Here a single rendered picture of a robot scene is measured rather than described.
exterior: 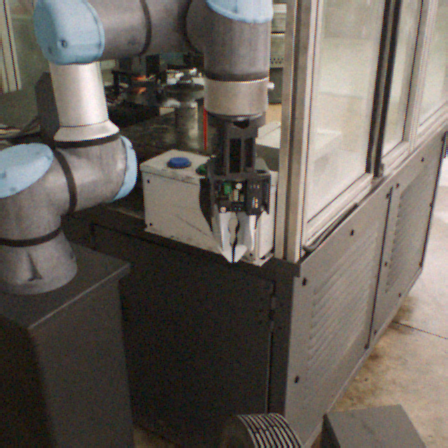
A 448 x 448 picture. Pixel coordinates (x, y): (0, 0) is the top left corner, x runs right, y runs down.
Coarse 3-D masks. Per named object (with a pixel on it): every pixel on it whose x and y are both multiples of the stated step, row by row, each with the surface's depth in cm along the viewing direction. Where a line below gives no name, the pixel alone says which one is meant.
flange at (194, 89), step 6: (174, 84) 149; (180, 84) 144; (186, 84) 144; (192, 84) 145; (198, 84) 150; (168, 90) 144; (174, 90) 143; (180, 90) 143; (186, 90) 143; (192, 90) 143; (198, 90) 143
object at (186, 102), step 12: (144, 84) 154; (156, 84) 154; (168, 84) 154; (132, 96) 142; (144, 96) 142; (156, 96) 142; (168, 96) 142; (180, 96) 142; (192, 96) 142; (180, 108) 132
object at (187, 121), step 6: (174, 108) 148; (192, 108) 147; (180, 114) 147; (186, 114) 147; (192, 114) 147; (180, 120) 148; (186, 120) 148; (192, 120) 148; (180, 126) 149; (186, 126) 148; (192, 126) 149
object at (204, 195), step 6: (204, 180) 74; (204, 186) 74; (204, 192) 73; (198, 198) 75; (204, 198) 74; (204, 204) 74; (204, 210) 75; (210, 210) 75; (204, 216) 76; (210, 216) 75; (210, 222) 75; (210, 228) 76
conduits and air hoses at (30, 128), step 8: (112, 88) 165; (120, 88) 165; (112, 96) 162; (120, 96) 162; (112, 104) 160; (32, 120) 161; (0, 128) 180; (8, 128) 183; (16, 128) 182; (24, 128) 164; (32, 128) 168; (0, 136) 174; (8, 136) 172; (16, 136) 170
